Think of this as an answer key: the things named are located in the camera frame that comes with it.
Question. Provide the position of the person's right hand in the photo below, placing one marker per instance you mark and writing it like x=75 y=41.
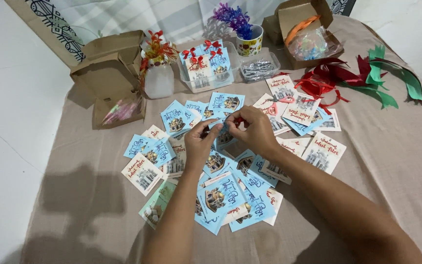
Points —
x=258 y=130

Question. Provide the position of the person's left hand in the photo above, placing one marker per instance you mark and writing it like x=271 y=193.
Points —
x=196 y=146

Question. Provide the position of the small red ribbon bow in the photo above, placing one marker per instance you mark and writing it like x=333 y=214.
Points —
x=238 y=121

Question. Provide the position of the blue mosque card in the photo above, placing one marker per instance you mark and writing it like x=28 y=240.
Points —
x=225 y=138

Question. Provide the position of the pile of printed greeting cards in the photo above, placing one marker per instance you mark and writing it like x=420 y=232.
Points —
x=229 y=194

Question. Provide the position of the heap of silver twist ties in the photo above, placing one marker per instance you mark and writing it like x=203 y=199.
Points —
x=258 y=69

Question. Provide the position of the large clear plastic container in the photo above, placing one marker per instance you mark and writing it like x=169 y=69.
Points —
x=211 y=87

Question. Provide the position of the white plastic bottle vase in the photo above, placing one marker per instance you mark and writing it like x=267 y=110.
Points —
x=158 y=82

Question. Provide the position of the small clear plastic container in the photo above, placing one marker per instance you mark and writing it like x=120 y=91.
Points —
x=260 y=55

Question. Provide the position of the bundle of bow-tied cards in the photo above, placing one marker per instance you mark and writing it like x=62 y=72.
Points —
x=205 y=66

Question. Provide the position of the plastic bag of pink sticks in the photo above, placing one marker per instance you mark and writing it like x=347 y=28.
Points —
x=123 y=110

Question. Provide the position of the floral ceramic mug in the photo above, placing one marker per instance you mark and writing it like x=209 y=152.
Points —
x=249 y=46

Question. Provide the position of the heap of red ribbons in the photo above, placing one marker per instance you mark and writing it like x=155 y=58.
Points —
x=328 y=75

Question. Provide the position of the plastic bag of colourful pieces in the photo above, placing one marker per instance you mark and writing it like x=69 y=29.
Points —
x=311 y=46

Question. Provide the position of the small cardboard box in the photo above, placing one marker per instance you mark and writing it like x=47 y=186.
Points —
x=269 y=29

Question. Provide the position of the red artificial flowers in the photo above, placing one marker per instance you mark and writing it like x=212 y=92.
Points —
x=158 y=47

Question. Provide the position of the orange ribbon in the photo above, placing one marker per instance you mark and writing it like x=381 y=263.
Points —
x=299 y=27

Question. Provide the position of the purple artificial flowers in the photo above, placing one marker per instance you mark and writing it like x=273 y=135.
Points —
x=235 y=18

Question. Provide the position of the open cardboard box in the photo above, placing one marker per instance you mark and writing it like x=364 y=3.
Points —
x=302 y=9
x=101 y=79

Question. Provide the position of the beige table cloth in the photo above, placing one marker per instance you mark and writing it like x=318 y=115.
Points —
x=379 y=154

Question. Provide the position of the white patterned fabric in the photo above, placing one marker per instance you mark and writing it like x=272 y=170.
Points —
x=123 y=16

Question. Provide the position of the heap of green ribbons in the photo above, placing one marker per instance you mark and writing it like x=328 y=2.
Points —
x=412 y=80

